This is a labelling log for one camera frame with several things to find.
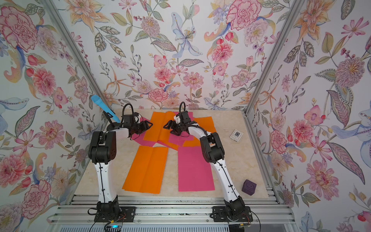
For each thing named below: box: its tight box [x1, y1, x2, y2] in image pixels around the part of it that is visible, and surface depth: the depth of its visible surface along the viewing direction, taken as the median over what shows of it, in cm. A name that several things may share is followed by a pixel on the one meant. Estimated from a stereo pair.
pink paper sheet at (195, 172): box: [177, 145, 215, 192], surface depth 90 cm
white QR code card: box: [229, 129, 244, 143], surface depth 106 cm
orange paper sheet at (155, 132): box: [142, 111, 176, 143], surface depth 109 cm
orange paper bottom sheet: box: [121, 145, 169, 194], surface depth 90 cm
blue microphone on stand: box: [90, 94, 121, 131], surface depth 97 cm
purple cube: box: [241, 179, 257, 196], surface depth 80 cm
